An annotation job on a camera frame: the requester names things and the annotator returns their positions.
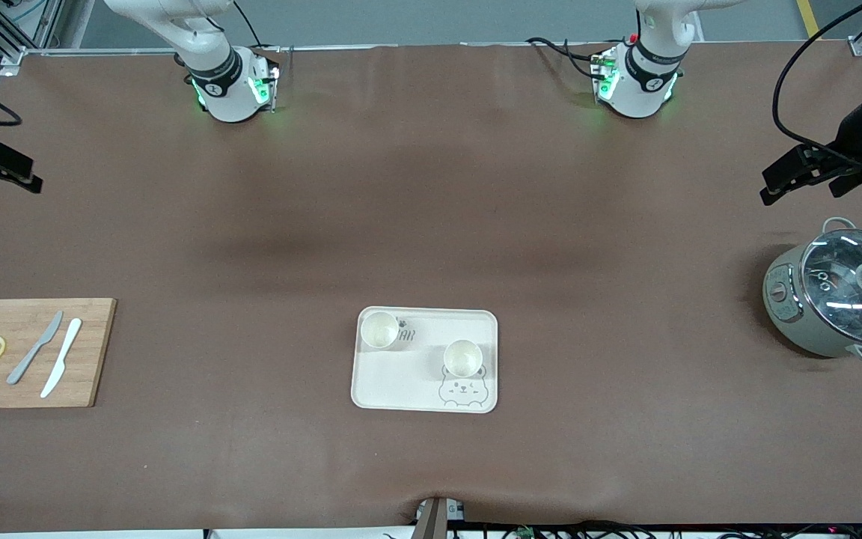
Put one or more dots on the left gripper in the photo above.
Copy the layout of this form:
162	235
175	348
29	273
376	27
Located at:
852	135

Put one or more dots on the white IKEA cup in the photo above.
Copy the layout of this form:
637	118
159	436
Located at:
379	330
463	358

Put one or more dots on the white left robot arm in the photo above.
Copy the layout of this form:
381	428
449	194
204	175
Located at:
644	82

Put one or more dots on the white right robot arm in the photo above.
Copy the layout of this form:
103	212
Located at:
221	82

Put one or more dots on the cream tray with bear print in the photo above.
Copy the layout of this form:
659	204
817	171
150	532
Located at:
401	382

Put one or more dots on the glass pot lid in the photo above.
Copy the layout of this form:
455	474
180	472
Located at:
842	292

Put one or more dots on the grey-green electric cooking pot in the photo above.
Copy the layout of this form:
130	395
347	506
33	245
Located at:
786	314

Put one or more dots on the grey plastic knife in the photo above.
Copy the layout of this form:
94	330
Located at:
33	352

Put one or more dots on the white plastic knife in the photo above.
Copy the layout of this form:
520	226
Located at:
63	355

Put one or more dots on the wooden cutting board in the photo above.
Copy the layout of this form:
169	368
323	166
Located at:
90	352

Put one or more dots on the brown table mat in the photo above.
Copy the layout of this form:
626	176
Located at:
431	187

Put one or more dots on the metal table edge clamp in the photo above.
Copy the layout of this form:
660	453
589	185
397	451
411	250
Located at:
435	516

